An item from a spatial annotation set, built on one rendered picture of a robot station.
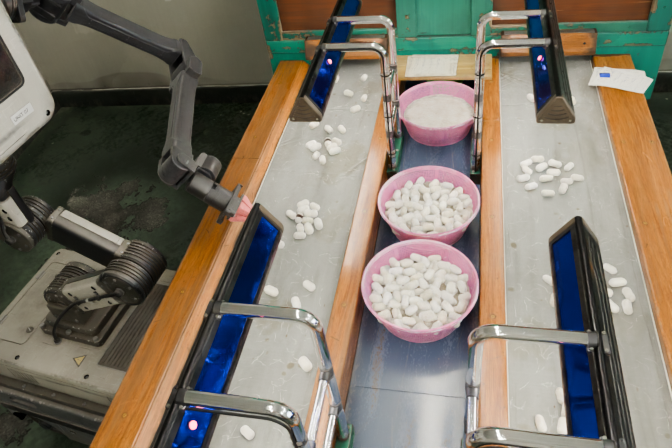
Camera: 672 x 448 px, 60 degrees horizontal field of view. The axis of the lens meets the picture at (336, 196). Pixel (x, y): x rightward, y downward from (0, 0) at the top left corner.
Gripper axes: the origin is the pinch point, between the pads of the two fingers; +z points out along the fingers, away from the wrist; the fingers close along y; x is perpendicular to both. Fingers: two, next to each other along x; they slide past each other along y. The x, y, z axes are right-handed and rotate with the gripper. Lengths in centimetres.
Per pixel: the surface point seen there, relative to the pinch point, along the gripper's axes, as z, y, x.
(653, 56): 86, 90, -67
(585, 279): 34, -37, -69
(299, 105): -8.3, 10.6, -30.3
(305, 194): 9.7, 17.3, 0.1
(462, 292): 44, -12, -29
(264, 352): 12.3, -33.6, -2.1
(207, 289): -2.9, -19.5, 8.9
